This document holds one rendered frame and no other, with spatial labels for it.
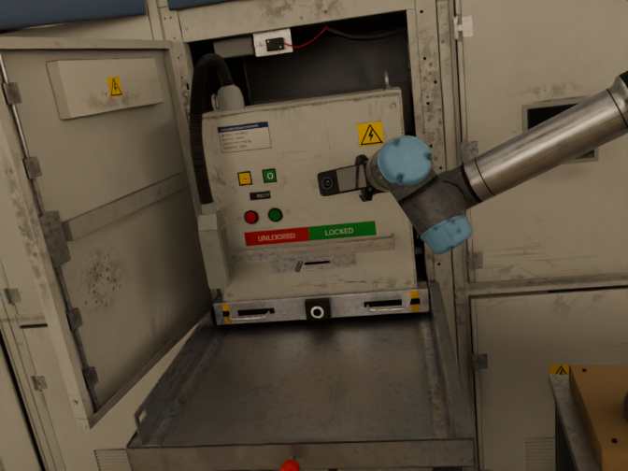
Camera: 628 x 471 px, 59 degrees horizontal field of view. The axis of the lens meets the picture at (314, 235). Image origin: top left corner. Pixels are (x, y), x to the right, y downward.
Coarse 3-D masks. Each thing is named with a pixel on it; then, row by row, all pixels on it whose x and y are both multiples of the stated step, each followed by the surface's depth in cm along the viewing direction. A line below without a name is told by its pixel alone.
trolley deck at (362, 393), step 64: (320, 320) 142; (384, 320) 137; (256, 384) 116; (320, 384) 113; (384, 384) 110; (128, 448) 101; (192, 448) 99; (256, 448) 97; (320, 448) 96; (384, 448) 94; (448, 448) 92
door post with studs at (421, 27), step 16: (416, 0) 134; (432, 0) 134; (416, 16) 136; (432, 16) 135; (416, 32) 137; (432, 32) 136; (416, 48) 138; (432, 48) 137; (416, 64) 139; (432, 64) 138; (416, 80) 140; (432, 80) 140; (416, 96) 142; (432, 96) 141; (416, 112) 143; (432, 112) 142; (416, 128) 144; (432, 128) 143; (432, 144) 144; (432, 160) 146; (432, 256) 154; (448, 256) 153; (432, 272) 155; (448, 272) 154; (448, 288) 156; (448, 304) 157; (448, 320) 159
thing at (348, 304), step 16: (416, 288) 134; (224, 304) 140; (240, 304) 140; (256, 304) 139; (272, 304) 139; (288, 304) 138; (304, 304) 138; (336, 304) 136; (352, 304) 136; (384, 304) 135; (400, 304) 134; (416, 304) 134; (224, 320) 142; (256, 320) 141; (272, 320) 140; (288, 320) 139
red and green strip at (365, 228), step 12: (300, 228) 133; (312, 228) 132; (324, 228) 132; (336, 228) 132; (348, 228) 131; (360, 228) 131; (372, 228) 131; (252, 240) 135; (264, 240) 135; (276, 240) 135; (288, 240) 134; (300, 240) 134
